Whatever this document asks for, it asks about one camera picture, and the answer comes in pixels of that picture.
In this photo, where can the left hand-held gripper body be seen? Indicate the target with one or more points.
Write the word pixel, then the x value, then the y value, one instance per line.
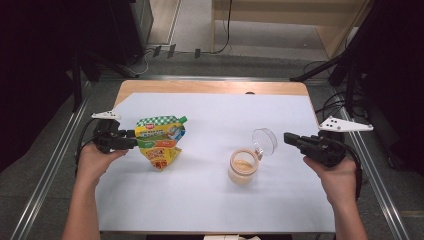
pixel 108 140

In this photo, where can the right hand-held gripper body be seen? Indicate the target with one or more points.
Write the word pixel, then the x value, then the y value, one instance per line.
pixel 328 150

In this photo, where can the yellow green sauce pouch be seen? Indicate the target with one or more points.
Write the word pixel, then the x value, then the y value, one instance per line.
pixel 160 140

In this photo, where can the person's left hand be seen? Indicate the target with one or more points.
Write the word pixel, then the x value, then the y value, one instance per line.
pixel 91 165

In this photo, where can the person's right hand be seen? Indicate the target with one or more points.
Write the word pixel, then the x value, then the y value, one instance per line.
pixel 340 183

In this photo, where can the black metal stand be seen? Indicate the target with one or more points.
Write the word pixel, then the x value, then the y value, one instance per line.
pixel 77 83
pixel 350 60

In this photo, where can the wooden table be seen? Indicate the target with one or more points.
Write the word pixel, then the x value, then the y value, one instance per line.
pixel 200 86

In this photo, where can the black floor plug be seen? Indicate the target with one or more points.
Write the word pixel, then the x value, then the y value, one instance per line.
pixel 157 51
pixel 171 51
pixel 197 53

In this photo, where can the dark cabinet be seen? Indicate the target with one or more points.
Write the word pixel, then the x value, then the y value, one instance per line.
pixel 133 30

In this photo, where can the light wooden shelf unit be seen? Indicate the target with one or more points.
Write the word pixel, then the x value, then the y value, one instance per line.
pixel 286 15

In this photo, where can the long metal floor rail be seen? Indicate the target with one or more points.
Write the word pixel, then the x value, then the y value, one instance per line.
pixel 50 166
pixel 376 180

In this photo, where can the short metal floor rail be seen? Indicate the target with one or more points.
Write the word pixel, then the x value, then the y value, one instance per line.
pixel 200 78

